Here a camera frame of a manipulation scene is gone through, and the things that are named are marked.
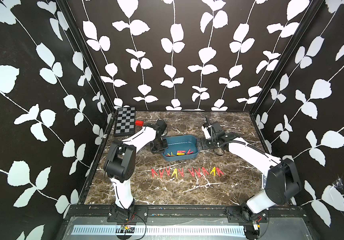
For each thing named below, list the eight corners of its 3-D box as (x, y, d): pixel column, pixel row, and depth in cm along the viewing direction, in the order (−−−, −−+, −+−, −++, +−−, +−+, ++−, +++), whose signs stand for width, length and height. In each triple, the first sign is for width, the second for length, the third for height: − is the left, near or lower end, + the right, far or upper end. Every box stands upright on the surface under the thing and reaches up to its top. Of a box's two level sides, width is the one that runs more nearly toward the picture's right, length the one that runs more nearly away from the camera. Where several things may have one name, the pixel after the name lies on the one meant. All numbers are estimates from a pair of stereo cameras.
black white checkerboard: (115, 136, 107) (113, 133, 104) (118, 111, 124) (116, 107, 121) (135, 134, 109) (134, 131, 106) (135, 109, 126) (134, 105, 123)
